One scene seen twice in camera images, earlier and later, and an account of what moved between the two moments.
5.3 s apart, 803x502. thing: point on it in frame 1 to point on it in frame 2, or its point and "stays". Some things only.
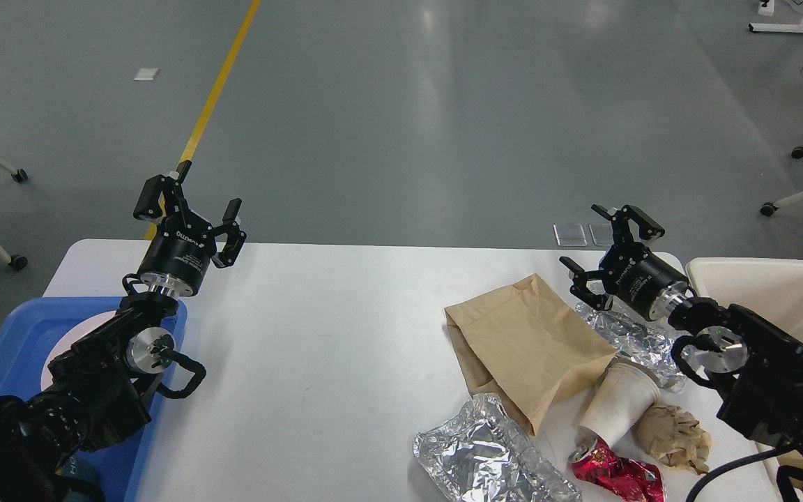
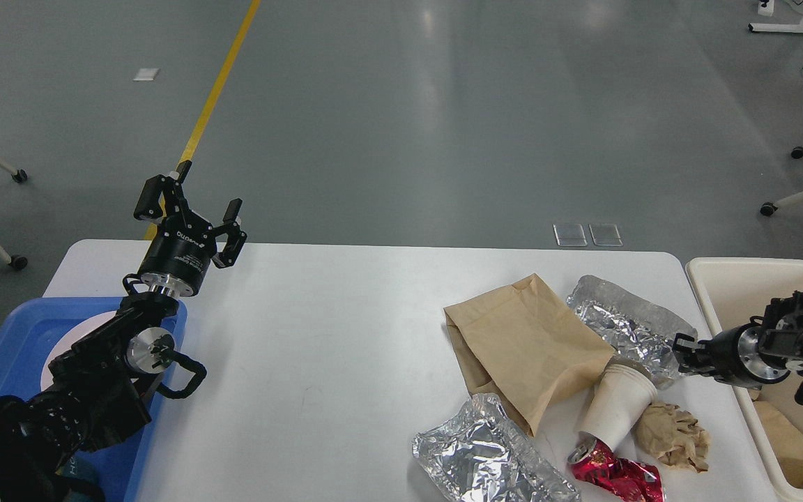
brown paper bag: x=524 y=347 stays
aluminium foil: x=649 y=351 stays
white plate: x=79 y=331 stays
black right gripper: x=647 y=284 to x=735 y=351
